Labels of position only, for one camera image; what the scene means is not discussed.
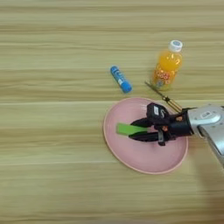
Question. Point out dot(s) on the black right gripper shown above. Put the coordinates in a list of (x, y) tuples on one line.
[(178, 127)]

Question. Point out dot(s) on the green marker pen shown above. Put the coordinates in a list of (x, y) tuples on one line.
[(125, 129)]

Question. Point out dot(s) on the orange juice bottle white cap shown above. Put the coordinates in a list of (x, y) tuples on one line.
[(166, 68)]

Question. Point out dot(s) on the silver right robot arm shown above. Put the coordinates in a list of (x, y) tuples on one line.
[(213, 125)]

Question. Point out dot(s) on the pink round plate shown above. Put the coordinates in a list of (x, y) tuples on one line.
[(145, 154)]

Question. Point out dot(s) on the blue glue stick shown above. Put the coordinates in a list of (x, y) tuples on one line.
[(120, 78)]

